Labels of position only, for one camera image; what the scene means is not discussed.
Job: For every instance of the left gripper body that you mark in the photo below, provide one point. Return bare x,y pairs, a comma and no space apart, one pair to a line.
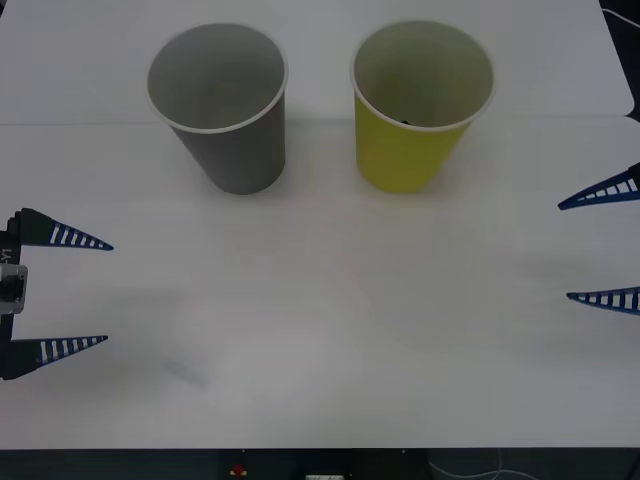
9,250

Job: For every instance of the red round button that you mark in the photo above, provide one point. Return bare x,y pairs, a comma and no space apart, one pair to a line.
238,470

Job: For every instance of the grey plastic waste bin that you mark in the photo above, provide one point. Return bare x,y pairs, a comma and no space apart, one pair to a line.
235,160

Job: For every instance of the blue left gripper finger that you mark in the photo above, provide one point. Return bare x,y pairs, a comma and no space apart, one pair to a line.
35,230
25,357

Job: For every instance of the yellow-green plastic waste bin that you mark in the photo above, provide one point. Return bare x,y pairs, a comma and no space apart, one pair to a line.
400,160

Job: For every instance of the black robot torso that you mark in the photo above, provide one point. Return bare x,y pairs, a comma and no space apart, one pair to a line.
280,462

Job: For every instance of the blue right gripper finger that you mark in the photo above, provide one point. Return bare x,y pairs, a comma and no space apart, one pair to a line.
635,290
631,175

